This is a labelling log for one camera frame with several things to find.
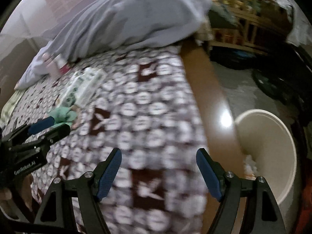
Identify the striped green towel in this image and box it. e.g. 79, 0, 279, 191
0, 95, 20, 125

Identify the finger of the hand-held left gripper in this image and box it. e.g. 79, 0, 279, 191
7, 123, 71, 150
5, 116, 55, 140

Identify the dark bag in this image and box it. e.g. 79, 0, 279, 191
211, 46, 256, 70

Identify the red orange cloth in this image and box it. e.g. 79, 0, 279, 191
301, 183, 312, 225

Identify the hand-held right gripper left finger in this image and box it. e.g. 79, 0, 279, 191
34, 148, 122, 234

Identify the cream plastic bin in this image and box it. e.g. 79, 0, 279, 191
234, 109, 297, 205

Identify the grey blue quilt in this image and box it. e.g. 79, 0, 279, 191
15, 0, 212, 90

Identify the white bottle pink base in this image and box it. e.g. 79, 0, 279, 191
55, 55, 71, 74

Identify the wooden crib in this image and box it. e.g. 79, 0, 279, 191
207, 0, 293, 54

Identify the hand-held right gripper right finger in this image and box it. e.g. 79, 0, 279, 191
196, 148, 287, 234

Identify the black floor fan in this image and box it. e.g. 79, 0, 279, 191
252, 68, 305, 108

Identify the white hanging cloth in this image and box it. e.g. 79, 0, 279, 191
280, 0, 312, 47

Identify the brown wooden bed frame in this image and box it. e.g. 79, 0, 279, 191
179, 40, 246, 234

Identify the green white tissue pack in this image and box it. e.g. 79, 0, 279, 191
77, 69, 106, 107
62, 77, 84, 103

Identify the dark green cloth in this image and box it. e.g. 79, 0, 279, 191
207, 5, 237, 29

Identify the printed brown white blanket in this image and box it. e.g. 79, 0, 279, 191
0, 46, 210, 234

